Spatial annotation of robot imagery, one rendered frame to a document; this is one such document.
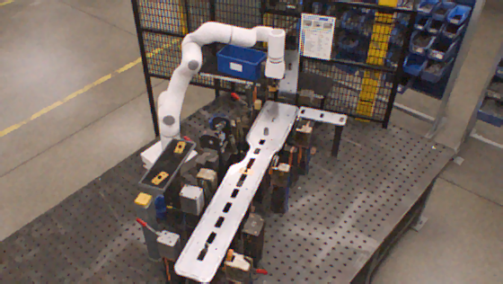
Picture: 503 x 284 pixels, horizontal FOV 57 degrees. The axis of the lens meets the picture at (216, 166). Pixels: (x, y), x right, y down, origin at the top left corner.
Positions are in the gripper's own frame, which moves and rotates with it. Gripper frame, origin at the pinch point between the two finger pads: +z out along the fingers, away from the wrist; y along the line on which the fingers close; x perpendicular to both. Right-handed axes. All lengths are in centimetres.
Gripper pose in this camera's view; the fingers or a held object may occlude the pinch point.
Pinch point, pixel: (274, 83)
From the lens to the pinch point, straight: 266.5
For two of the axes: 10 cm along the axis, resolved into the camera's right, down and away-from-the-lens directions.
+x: 3.8, -6.5, 6.5
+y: 9.2, 2.3, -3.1
